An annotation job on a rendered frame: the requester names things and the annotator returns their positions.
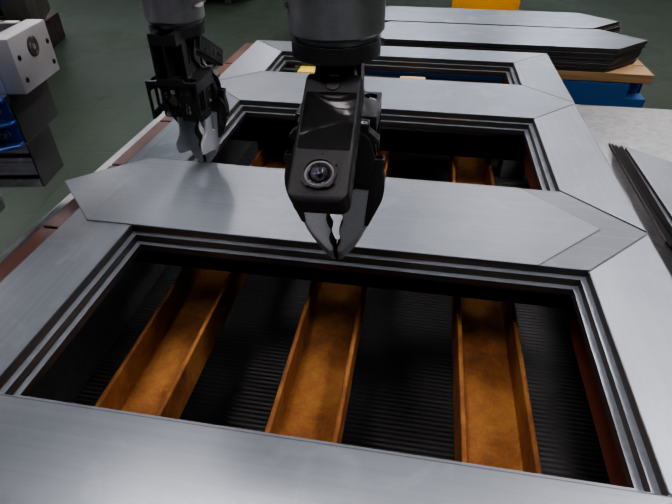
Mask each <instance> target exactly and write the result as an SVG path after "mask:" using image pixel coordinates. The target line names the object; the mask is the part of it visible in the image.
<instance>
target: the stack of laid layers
mask: <svg viewBox="0 0 672 504"><path fill-rule="evenodd" d="M286 65H298V66H316V65H312V64H307V63H304V62H301V61H298V60H297V59H295V58H294V57H293V55H292V52H283V51H282V52H281V53H280V54H279V56H278V57H277V58H276V59H275V60H274V61H273V62H272V64H271V65H270V66H269V67H268V68H267V69H266V71H278V72H282V70H283V69H284V68H285V67H286ZM364 69H373V70H392V71H411V72H430V73H449V74H467V75H486V76H505V77H506V80H507V84H515V85H521V83H520V80H519V77H518V75H517V72H516V69H515V66H514V63H506V62H486V61H465V60H445V59H425V58H405V57H384V56H379V57H377V58H376V59H374V60H372V61H369V62H366V63H365V64H364ZM299 107H300V104H294V103H278V102H262V101H247V100H240V101H239V102H238V103H237V104H236V105H235V106H234V108H233V109H232V110H231V111H230V112H229V117H228V120H227V124H226V127H225V130H224V133H223V136H222V139H221V142H220V145H219V148H218V151H217V153H216V155H217V154H218V152H219V151H220V150H221V149H222V147H223V146H224V145H225V143H226V142H227V141H228V140H229V138H230V137H231V136H232V134H233V133H234V132H235V131H236V129H237V128H238V127H239V125H240V124H241V123H242V122H243V120H244V119H245V118H246V117H255V118H270V119H285V120H295V113H296V112H297V110H298V108H299ZM381 126H388V127H403V128H418V129H433V130H448V131H463V132H477V133H492V134H507V135H522V136H523V137H524V141H525V144H526V147H527V151H528V154H529V157H530V161H531V164H532V167H533V171H534V174H535V178H536V181H537V184H538V188H539V190H535V189H523V188H521V189H523V190H525V191H527V192H529V193H531V194H533V195H535V196H537V197H539V198H541V199H543V200H545V201H547V202H549V203H551V204H553V205H555V206H557V207H559V208H561V209H563V210H565V211H567V212H569V213H571V214H573V215H575V216H577V217H579V218H581V219H583V220H585V221H587V222H589V223H591V224H593V225H595V226H596V227H598V228H600V230H599V231H598V232H596V233H594V234H592V235H591V236H589V237H587V238H586V239H584V240H582V241H580V242H579V243H577V244H575V245H573V246H572V247H570V248H568V249H567V250H565V251H563V252H561V253H560V254H558V255H556V256H555V257H553V258H551V259H549V260H548V261H546V262H544V263H542V264H541V265H539V266H535V265H525V264H515V263H505V262H495V261H485V260H475V259H466V258H455V257H445V256H435V255H425V254H415V253H405V252H395V251H385V250H375V249H365V248H355V247H354V248H353V249H352V250H351V251H350V252H349V253H348V254H347V255H346V256H345V257H344V258H343V259H338V258H336V259H333V258H331V257H330V256H329V255H328V254H327V253H326V252H325V251H324V250H323V249H322V248H321V247H320V245H319V244H315V243H305V242H295V241H285V240H275V239H265V238H255V237H245V236H235V235H225V234H215V233H205V232H195V231H186V230H177V229H167V228H158V227H149V226H139V225H130V226H131V227H130V228H129V229H128V230H127V231H126V233H125V234H124V235H123V236H122V237H121V238H120V240H119V241H118V242H117V243H116V244H115V245H114V247H113V248H112V249H111V250H110V251H109V252H108V253H107V255H106V256H105V257H104V258H103V259H102V260H101V262H100V263H99V264H98V265H97V266H96V267H95V269H94V270H93V271H92V272H91V273H90V274H89V275H88V277H87V278H86V279H85V280H84V281H83V282H82V284H81V285H80V286H79V287H78V288H77V289H76V291H75V292H74V293H73V294H72V295H71V296H70V297H69V299H68V300H67V301H66V302H65V303H64V304H63V306H62V307H61V308H60V309H59V310H58V311H57V313H56V314H55V315H54V316H53V317H52V318H51V319H50V321H49V322H48V323H47V324H46V325H45V326H44V328H43V329H42V330H41V331H40V332H39V333H38V335H37V336H36V337H35V338H34V339H33V340H32V341H31V343H30V344H29V345H28V346H27V347H26V348H25V350H24V351H23V352H22V353H21V354H20V355H19V356H18V358H17V359H16V360H15V361H14V362H13V363H12V365H11V366H10V367H9V368H8V369H7V370H6V372H5V373H4V374H3V375H2V376H1V377H0V394H2V395H9V396H15V397H22V398H28V399H35V400H42V401H48V402H55V403H61V404H68V405H74V406H81V407H88V408H94V409H101V410H107V411H114V412H120V413H127V414H134V415H140V416H147V417H153V418H160V419H166V420H173V421H180V422H186V423H193V424H199V425H206V426H212V427H219V428H226V429H232V430H239V431H245V432H252V433H258V434H265V435H272V436H278V437H285V438H291V439H298V440H304V441H311V442H318V443H324V444H331V445H337V446H344V447H350V448H357V449H364V450H370V451H377V452H383V453H390V454H396V455H403V456H410V457H416V458H423V459H429V460H436V461H442V462H449V463H456V464H462V465H469V466H475V467H482V468H488V469H495V470H502V471H508V472H515V473H521V474H528V475H534V476H541V477H548V478H554V479H561V480H567V481H574V482H580V483H587V484H594V485H600V486H607V487H613V488H620V489H626V490H633V491H640V492H646V493H653V494H659V495H666V496H671V495H670V494H669V493H668V492H667V489H666V486H665V483H664V480H663V478H662V475H661V472H660V469H659V466H658V464H657V461H656V458H655V455H654V453H653V450H652V447H651V444H650V441H649V439H648V436H647V433H646V430H645V428H644V425H643V422H642V419H641V416H640V414H639V411H638V408H637V405H636V403H635V400H634V397H633V394H632V391H631V389H630V386H629V383H628V380H627V378H626V375H625V372H624V369H623V366H622V364H621V361H620V358H619V355H618V353H617V350H616V347H615V344H614V341H613V339H612V336H611V333H610V330H609V327H608V325H607V322H606V319H605V316H604V314H603V311H602V308H601V305H600V302H599V300H598V297H597V294H596V291H595V289H594V286H593V283H592V280H591V277H590V275H589V271H591V270H592V269H594V268H596V267H597V266H599V265H600V264H602V263H603V262H605V261H607V260H608V259H610V258H611V257H613V256H614V255H616V254H618V253H619V252H621V251H622V250H624V249H625V248H627V247H629V246H630V245H632V244H633V243H635V242H637V241H638V240H640V239H641V238H643V237H644V236H646V235H647V233H646V232H645V231H643V230H641V229H639V228H637V227H635V226H632V225H630V224H628V223H626V222H624V221H622V220H620V219H618V218H616V217H614V216H612V215H610V214H607V213H605V212H603V211H601V210H599V209H597V208H595V207H593V206H591V205H589V204H587V203H584V202H582V201H580V200H578V199H576V198H574V197H572V196H570V195H568V194H566V193H564V192H562V191H559V188H558V186H557V183H556V180H555V177H554V175H553V172H552V169H551V166H550V163H549V161H548V158H547V155H546V152H545V150H544V147H543V144H542V141H541V138H540V136H539V133H538V130H537V127H536V125H535V122H534V119H532V118H516V117H500V116H484V115H468V114H453V113H437V112H421V111H405V110H389V109H381ZM216 155H215V156H216ZM142 250H146V251H155V252H165V253H174V254H183V255H193V256H202V257H212V258H221V259H231V260H240V261H249V262H259V263H268V264H278V265H287V266H296V267H306V268H315V269H325V270H334V271H343V272H353V273H362V274H372V275H381V276H390V277H400V278H409V279H419V280H428V281H437V282H447V283H456V284H466V285H475V286H484V287H494V288H503V289H513V290H522V291H531V292H541V293H550V294H560V295H569V296H571V298H572V301H573V305H574V308H575V311H576V315H577V318H578V322H579V325H580V328H581V332H582V335H583V338H584V342H585V345H586V348H587V352H588V355H589V358H590V362H591V365H592V368H593V372H594V375H595V378H596V382H597V385H598V389H599V392H600V395H601V399H602V402H603V405H604V409H605V412H606V415H607V419H608V422H609V425H610V429H611V432H612V435H613V439H614V442H615V445H616V449H617V452H618V455H619V459H620V462H621V466H622V469H623V472H624V476H625V479H626V482H627V486H628V487H623V486H616V485H609V484H603V483H596V482H590V481H583V480H576V479H570V478H563V477H557V476H550V475H543V474H537V473H530V472H524V471H517V470H510V469H504V468H497V467H491V466H484V465H477V464H471V463H464V462H458V461H451V460H444V459H438V458H431V457H425V456H418V455H411V454H405V453H398V452H392V451H385V450H378V449H372V448H365V447H359V446H352V445H345V444H339V443H332V442H326V441H319V440H312V439H306V438H299V437H293V436H286V435H280V434H273V433H266V432H260V431H253V430H247V429H240V428H233V427H227V426H220V425H214V424H207V423H200V422H194V421H187V420H181V419H174V418H167V417H161V416H154V415H148V414H141V413H134V412H128V411H121V410H115V409H108V408H101V407H95V406H88V405H82V404H75V403H68V402H62V401H55V400H49V399H42V398H35V397H29V396H28V395H29V394H30V393H31V392H32V390H33V389H34V388H35V387H36V385H37V384H38V383H39V381H40V380H41V379H42V378H43V376H44V375H45V374H46V372H47V371H48V370H49V369H50V367H51V366H52V365H53V364H54V362H55V361H56V360H57V358H58V357H59V356H60V355H61V353H62V352H63V351H64V349H65V348H66V347H67V346H68V344H69V343H70V342H71V340H72V339H73V338H74V337H75V335H76V334H77V333H78V332H79V330H80V329H81V328H82V326H83V325H84V324H85V323H86V321H87V320H88V319H89V317H90V316H91V315H92V314H93V312H94V311H95V310H96V308H97V307H98V306H99V305H100V303H101V302H102V301H103V300H104V298H105V297H106V296H107V294H108V293H109V292H110V291H111V289H112V288H113V287H114V285H115V284H116V283H117V282H118V280H119V279H120V278H121V276H122V275H123V274H124V273H125V271H126V270H127V269H128V268H129V266H130V265H131V264H132V262H133V261H134V260H135V259H136V257H137V256H138V255H139V253H140V252H141V251H142Z"/></svg>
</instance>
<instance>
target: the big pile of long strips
mask: <svg viewBox="0 0 672 504"><path fill-rule="evenodd" d="M619 30H620V24H619V21H614V20H610V19H605V18H600V17H596V16H591V15H586V14H581V13H570V12H543V11H516V10H489V9H462V8H435V7H408V6H387V7H386V9H385V29H384V30H383V31H382V32H381V33H380V34H381V46H402V47H423V48H445V49H466V50H488V51H509V52H530V53H547V54H548V56H549V58H550V60H551V61H552V63H553V65H554V67H555V69H556V70H564V71H583V72H602V73H606V72H609V71H612V70H615V69H618V68H621V67H624V66H627V65H630V64H633V63H634V62H635V61H636V60H637V57H639V55H640V53H641V51H642V50H641V49H643V48H644V47H646V46H645V44H647V43H648V40H644V39H640V38H635V37H631V36H627V35H622V34H621V32H619Z"/></svg>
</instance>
